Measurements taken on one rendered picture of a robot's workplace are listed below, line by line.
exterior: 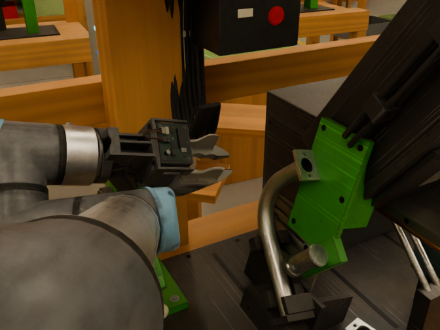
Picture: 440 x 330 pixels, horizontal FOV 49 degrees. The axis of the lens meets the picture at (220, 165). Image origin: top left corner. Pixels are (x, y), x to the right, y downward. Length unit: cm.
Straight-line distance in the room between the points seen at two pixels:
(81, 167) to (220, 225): 67
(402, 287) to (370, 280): 6
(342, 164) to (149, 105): 39
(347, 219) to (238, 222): 46
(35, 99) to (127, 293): 81
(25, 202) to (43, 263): 39
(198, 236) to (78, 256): 99
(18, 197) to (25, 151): 5
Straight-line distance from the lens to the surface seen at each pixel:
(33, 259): 17
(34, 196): 56
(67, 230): 20
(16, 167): 56
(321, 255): 80
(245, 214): 125
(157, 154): 60
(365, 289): 104
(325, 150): 81
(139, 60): 92
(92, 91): 100
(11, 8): 750
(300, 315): 86
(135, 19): 90
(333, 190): 80
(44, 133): 59
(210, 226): 120
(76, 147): 59
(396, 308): 102
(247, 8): 87
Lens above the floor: 158
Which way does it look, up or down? 28 degrees down
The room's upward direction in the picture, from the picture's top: straight up
